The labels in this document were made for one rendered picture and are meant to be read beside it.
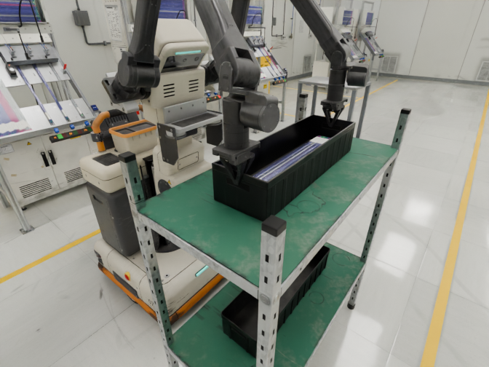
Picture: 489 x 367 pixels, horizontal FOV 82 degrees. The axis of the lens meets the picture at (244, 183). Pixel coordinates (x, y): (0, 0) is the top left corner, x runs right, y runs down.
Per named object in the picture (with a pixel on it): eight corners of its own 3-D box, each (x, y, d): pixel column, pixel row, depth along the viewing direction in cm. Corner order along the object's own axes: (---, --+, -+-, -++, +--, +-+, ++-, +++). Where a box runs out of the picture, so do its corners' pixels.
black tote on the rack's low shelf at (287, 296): (296, 250, 146) (297, 233, 140) (327, 266, 136) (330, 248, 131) (220, 331, 107) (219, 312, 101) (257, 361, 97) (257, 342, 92)
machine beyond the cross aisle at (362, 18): (379, 80, 799) (397, 1, 706) (370, 84, 744) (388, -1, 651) (334, 76, 874) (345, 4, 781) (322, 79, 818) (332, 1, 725)
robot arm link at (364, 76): (338, 44, 97) (331, 51, 91) (375, 45, 92) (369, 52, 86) (335, 79, 104) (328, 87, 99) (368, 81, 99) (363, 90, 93)
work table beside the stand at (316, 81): (343, 157, 333) (356, 87, 294) (292, 143, 373) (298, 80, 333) (357, 146, 363) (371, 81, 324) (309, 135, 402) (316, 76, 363)
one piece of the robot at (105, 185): (105, 256, 167) (60, 118, 126) (177, 214, 204) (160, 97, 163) (138, 284, 149) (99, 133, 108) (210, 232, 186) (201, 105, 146)
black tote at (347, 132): (308, 140, 116) (312, 113, 111) (350, 151, 107) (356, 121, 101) (213, 199, 77) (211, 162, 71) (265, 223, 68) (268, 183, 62)
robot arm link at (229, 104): (236, 89, 62) (216, 93, 59) (259, 94, 58) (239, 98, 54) (236, 120, 65) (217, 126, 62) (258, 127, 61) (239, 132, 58)
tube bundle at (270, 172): (317, 143, 111) (318, 135, 109) (334, 147, 107) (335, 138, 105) (236, 196, 76) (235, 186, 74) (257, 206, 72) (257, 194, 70)
